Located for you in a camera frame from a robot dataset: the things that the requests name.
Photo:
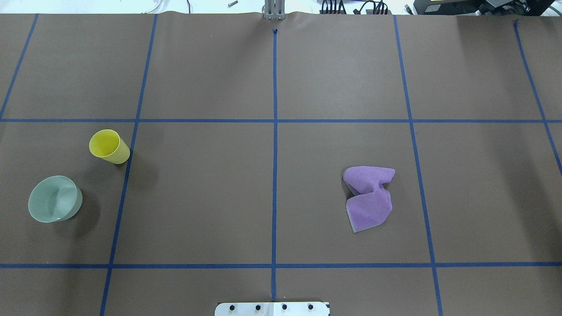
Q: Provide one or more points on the purple cloth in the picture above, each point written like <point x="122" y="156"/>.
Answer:
<point x="371" y="203"/>

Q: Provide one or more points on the pale green bowl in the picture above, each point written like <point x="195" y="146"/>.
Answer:
<point x="55" y="199"/>

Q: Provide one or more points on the yellow plastic cup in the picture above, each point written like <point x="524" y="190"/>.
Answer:
<point x="108" y="145"/>

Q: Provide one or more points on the aluminium frame post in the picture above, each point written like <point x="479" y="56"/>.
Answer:
<point x="274" y="10"/>

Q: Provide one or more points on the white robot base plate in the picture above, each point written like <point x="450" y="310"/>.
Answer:
<point x="273" y="309"/>

